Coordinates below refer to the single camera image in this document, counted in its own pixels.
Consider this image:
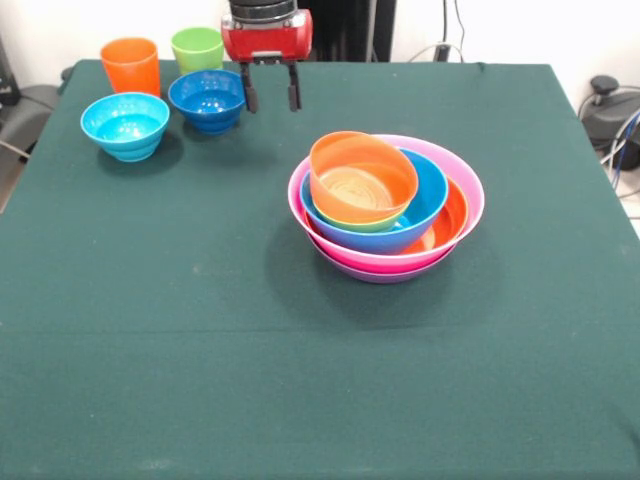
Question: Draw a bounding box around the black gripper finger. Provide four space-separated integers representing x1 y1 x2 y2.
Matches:
239 62 260 115
285 61 303 113

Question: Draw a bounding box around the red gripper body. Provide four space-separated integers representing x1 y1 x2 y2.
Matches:
220 8 315 67

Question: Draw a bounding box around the dark blue small bowl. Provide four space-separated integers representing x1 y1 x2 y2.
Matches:
167 69 248 135

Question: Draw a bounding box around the green plastic cup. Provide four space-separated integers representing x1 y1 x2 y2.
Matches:
170 27 226 76

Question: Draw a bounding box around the orange small bowl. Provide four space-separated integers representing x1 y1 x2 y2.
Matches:
308 130 420 225

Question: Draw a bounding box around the orange plastic cup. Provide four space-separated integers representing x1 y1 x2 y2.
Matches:
100 37 162 98

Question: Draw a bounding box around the light blue small bowl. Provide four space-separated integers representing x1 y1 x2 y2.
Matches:
79 92 172 163

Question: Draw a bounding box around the green small bowl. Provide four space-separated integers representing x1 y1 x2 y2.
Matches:
315 202 409 234

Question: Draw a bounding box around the blue medium bowl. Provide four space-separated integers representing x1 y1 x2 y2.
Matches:
299 148 450 255

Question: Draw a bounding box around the pink large bowl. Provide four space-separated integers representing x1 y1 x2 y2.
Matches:
287 133 486 274

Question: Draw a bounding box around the orange medium bowl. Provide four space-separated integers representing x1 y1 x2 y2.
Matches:
402 177 470 257

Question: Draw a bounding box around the black floor stand base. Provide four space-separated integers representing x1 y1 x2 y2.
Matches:
0 64 74 171
578 74 640 149

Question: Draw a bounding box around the dark green tablecloth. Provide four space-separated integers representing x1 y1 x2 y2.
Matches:
0 58 640 480

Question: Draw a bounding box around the bundle of cables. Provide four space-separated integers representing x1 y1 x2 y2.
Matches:
599 107 640 221

